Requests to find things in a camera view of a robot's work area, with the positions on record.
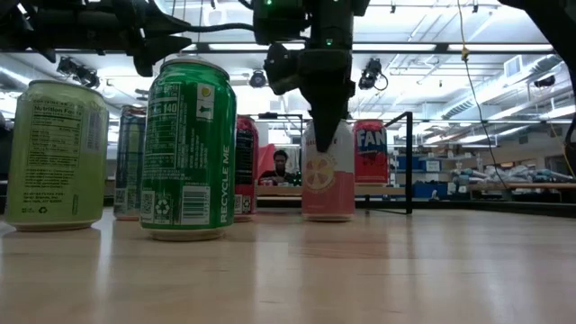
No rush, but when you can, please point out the slim blue energy drink can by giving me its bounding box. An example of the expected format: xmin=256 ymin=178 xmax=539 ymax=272
xmin=112 ymin=104 xmax=148 ymax=221

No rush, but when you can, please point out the pink white grapefruit can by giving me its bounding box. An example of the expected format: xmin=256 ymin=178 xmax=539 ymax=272
xmin=301 ymin=119 xmax=356 ymax=222

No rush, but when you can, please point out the black metal shelf frame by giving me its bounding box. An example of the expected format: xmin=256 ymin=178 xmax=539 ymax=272
xmin=377 ymin=111 xmax=414 ymax=216

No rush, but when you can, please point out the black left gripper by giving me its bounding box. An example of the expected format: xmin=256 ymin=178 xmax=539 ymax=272
xmin=26 ymin=0 xmax=194 ymax=77

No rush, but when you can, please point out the red fabric item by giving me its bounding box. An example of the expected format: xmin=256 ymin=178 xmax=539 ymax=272
xmin=257 ymin=143 xmax=276 ymax=180

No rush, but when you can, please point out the black aluminium table frame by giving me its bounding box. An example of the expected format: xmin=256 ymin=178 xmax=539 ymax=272
xmin=256 ymin=196 xmax=576 ymax=221

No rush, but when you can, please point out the thin hanging yellow cable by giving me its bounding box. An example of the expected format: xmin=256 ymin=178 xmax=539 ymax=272
xmin=456 ymin=0 xmax=509 ymax=190

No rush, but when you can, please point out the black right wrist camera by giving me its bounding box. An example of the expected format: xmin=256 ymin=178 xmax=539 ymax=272
xmin=263 ymin=42 xmax=303 ymax=96

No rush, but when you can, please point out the black framed overhead light bar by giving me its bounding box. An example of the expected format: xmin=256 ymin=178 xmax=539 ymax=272
xmin=0 ymin=41 xmax=576 ymax=55

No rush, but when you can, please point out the orange Fanta soda can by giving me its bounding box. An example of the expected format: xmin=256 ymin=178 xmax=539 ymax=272
xmin=353 ymin=119 xmax=390 ymax=185
xmin=233 ymin=114 xmax=260 ymax=223

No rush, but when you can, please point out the light green beverage can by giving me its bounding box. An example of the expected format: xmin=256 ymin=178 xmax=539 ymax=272
xmin=4 ymin=79 xmax=111 ymax=233

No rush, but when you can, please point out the pile of wrapped supplies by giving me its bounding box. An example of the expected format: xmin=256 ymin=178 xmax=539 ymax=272
xmin=449 ymin=164 xmax=575 ymax=185

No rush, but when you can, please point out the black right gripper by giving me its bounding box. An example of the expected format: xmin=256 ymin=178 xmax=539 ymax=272
xmin=298 ymin=48 xmax=356 ymax=153

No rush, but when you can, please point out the green Sprite soda can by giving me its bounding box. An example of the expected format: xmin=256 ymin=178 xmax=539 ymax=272
xmin=139 ymin=57 xmax=238 ymax=243

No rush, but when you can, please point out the blue storage bin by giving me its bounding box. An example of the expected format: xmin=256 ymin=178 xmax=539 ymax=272
xmin=412 ymin=182 xmax=447 ymax=200
xmin=398 ymin=156 xmax=442 ymax=173

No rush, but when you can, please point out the person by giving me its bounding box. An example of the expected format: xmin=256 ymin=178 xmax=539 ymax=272
xmin=259 ymin=149 xmax=301 ymax=187

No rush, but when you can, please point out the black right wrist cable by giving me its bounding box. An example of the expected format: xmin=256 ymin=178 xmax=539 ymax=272
xmin=186 ymin=22 xmax=256 ymax=34

